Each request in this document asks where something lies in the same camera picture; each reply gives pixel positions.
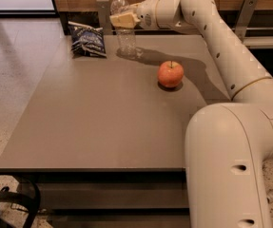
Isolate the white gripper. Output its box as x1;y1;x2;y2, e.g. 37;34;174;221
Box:
109;0;159;29

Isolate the clear plastic water bottle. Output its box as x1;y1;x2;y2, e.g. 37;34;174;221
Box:
110;0;136;57

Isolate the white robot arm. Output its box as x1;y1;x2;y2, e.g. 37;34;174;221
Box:
110;0;273;228

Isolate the blue chip bag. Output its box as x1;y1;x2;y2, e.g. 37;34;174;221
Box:
68;22;107;58

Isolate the red apple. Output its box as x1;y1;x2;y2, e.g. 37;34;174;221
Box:
157;61;184;88

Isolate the upper grey drawer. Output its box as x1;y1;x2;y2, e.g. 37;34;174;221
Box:
37;182;188;210

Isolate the grey drawer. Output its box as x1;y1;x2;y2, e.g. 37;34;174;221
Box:
49;214;191;228
37;182;188;210

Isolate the lower grey drawer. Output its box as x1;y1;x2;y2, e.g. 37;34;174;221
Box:
49;214;191;228

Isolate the left metal bracket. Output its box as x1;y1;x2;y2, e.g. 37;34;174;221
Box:
96;0;113;35

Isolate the metal bracket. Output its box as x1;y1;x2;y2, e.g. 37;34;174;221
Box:
234;0;259;41
96;0;113;35

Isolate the right metal bracket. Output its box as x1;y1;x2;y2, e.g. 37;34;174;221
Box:
234;0;259;41

